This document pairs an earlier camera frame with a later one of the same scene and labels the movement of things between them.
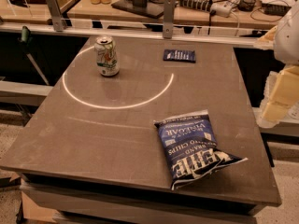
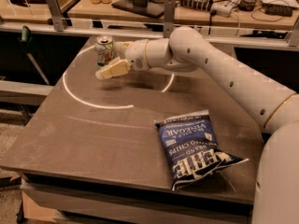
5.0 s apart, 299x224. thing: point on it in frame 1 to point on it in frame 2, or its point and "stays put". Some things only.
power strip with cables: [220, 7] stays put
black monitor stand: [140, 2] stays put
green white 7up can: [107, 62] stays put
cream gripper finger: [285, 95] to [117, 67]
